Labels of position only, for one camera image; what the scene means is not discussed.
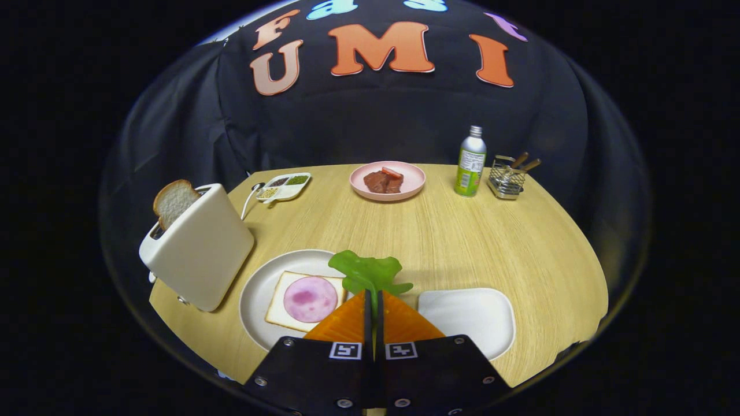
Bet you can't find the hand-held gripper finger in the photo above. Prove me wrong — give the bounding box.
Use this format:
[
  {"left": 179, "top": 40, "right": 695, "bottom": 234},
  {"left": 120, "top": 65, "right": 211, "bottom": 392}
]
[
  {"left": 243, "top": 289, "right": 379, "bottom": 416},
  {"left": 375, "top": 290, "right": 513, "bottom": 416}
]

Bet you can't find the green lettuce leaf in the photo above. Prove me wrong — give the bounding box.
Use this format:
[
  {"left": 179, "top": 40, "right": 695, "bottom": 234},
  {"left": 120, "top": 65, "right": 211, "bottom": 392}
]
[{"left": 328, "top": 250, "right": 414, "bottom": 315}]

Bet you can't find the toasted bread slice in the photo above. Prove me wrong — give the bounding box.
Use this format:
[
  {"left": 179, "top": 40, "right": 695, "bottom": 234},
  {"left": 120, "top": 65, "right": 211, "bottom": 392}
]
[{"left": 153, "top": 179, "right": 201, "bottom": 232}]

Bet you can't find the pink ham slice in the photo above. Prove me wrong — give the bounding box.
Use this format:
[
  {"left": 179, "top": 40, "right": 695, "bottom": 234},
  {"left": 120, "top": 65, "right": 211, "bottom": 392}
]
[{"left": 283, "top": 276, "right": 339, "bottom": 324}]

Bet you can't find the white rounded square plate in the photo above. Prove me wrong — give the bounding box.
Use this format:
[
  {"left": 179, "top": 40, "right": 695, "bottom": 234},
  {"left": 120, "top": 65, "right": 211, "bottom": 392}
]
[{"left": 417, "top": 288, "right": 516, "bottom": 361}]

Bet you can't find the white bread slice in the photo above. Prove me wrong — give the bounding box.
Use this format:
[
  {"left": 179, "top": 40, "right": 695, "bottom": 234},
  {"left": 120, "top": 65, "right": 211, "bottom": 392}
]
[{"left": 265, "top": 270, "right": 347, "bottom": 333}]

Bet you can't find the round white plate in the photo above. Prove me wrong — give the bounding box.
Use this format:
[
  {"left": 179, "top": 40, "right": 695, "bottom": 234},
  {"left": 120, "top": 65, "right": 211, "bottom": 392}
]
[{"left": 239, "top": 249, "right": 353, "bottom": 352}]

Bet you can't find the brown meat piece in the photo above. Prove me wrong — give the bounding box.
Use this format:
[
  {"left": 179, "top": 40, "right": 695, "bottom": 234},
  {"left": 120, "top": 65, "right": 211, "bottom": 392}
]
[{"left": 363, "top": 170, "right": 404, "bottom": 194}]

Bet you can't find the pink plate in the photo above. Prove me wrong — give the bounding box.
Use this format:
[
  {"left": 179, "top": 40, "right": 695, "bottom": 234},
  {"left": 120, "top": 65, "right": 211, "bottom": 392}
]
[{"left": 349, "top": 161, "right": 427, "bottom": 202}]

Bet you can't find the white divided dish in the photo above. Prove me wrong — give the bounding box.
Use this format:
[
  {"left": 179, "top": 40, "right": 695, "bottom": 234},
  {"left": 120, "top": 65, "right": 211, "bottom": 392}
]
[{"left": 256, "top": 172, "right": 312, "bottom": 204}]

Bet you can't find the white toaster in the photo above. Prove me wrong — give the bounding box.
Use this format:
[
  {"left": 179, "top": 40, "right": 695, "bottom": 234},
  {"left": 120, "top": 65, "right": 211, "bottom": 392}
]
[{"left": 139, "top": 183, "right": 256, "bottom": 313}]

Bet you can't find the green label metal bottle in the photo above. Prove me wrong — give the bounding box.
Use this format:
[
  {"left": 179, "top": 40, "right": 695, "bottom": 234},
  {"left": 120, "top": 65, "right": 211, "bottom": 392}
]
[{"left": 454, "top": 125, "right": 487, "bottom": 198}]

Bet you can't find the black backdrop cloth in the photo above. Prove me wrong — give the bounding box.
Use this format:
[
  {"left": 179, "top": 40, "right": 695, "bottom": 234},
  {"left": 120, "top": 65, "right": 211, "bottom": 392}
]
[{"left": 101, "top": 0, "right": 651, "bottom": 278}]

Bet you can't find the wire cutlery holder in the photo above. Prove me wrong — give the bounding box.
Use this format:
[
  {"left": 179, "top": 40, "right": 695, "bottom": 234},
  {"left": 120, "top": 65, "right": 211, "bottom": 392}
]
[{"left": 487, "top": 154, "right": 527, "bottom": 200}]

